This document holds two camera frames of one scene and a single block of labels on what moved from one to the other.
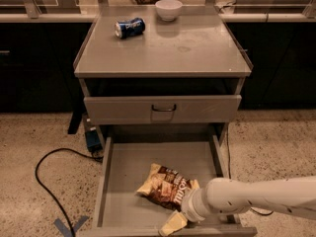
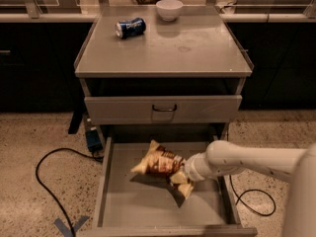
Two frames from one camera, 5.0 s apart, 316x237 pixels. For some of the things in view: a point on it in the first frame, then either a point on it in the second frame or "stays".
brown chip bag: (167, 186) → (159, 160)
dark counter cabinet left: (38, 66) stays
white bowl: (168, 9) stays
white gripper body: (188, 207) → (192, 168)
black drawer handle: (167, 110) stays
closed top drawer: (161, 109) stays
